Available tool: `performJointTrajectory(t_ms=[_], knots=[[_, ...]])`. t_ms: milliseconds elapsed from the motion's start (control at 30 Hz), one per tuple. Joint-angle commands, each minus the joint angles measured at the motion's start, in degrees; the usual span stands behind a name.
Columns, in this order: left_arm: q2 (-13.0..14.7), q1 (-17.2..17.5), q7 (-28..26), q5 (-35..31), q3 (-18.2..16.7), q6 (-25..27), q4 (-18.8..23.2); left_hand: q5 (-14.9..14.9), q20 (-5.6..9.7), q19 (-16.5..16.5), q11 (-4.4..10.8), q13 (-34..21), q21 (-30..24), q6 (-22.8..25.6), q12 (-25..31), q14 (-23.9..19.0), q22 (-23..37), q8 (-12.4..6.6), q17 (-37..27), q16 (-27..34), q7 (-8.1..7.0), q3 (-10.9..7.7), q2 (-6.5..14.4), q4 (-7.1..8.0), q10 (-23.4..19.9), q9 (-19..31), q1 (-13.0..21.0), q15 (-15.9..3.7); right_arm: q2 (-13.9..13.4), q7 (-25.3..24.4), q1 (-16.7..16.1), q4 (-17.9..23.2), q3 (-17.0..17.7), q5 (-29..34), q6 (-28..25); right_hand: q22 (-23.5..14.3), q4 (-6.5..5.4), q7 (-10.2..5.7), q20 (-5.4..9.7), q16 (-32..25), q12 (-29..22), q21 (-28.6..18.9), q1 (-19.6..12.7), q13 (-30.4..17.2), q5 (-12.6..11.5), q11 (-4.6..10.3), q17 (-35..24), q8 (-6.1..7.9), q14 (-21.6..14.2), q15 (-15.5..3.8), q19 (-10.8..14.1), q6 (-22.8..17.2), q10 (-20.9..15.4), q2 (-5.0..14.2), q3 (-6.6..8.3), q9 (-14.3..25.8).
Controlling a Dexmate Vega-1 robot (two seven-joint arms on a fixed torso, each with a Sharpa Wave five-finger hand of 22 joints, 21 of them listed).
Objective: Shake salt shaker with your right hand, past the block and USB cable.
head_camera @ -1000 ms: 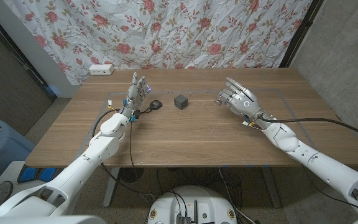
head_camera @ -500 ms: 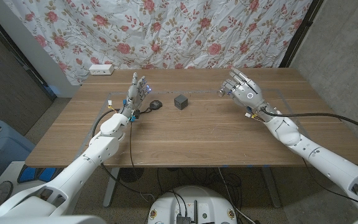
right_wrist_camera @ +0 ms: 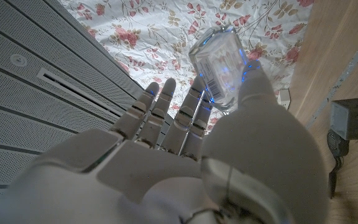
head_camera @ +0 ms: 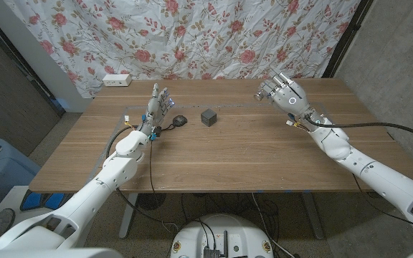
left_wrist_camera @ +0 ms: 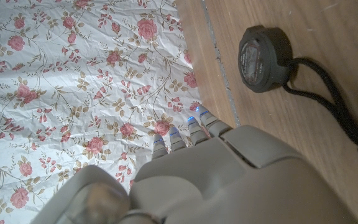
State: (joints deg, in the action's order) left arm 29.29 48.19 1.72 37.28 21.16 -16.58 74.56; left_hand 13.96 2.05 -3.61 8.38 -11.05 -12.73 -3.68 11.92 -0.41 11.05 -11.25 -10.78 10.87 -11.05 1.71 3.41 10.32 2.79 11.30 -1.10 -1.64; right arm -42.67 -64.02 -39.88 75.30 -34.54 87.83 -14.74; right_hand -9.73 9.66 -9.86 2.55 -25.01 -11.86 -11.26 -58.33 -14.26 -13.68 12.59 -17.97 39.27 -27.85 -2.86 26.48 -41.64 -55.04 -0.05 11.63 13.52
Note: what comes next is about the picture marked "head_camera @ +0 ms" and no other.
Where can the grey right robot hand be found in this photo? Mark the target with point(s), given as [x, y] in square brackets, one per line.
[289, 98]

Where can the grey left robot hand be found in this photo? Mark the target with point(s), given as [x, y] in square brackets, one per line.
[154, 109]

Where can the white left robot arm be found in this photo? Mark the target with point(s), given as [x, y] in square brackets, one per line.
[113, 172]

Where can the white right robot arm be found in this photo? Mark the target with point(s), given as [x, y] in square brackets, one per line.
[371, 172]

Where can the dark grey block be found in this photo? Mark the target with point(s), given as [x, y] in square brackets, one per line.
[208, 117]

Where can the white power strip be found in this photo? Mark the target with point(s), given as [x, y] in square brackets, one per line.
[117, 80]

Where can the floral backdrop cloth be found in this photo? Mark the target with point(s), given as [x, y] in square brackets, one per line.
[192, 36]

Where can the black backdrop pole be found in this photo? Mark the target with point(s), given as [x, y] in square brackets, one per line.
[348, 36]

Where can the black round base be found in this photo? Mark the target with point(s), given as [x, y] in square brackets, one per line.
[151, 201]

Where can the grey table leg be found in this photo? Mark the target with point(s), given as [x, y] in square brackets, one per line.
[314, 215]
[127, 215]

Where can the white pillar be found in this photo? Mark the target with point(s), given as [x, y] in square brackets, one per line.
[41, 61]

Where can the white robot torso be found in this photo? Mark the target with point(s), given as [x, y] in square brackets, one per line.
[224, 233]

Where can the blue plastic bin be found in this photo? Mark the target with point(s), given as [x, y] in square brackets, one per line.
[5, 172]

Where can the white board with blue pads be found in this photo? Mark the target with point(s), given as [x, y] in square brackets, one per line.
[16, 200]

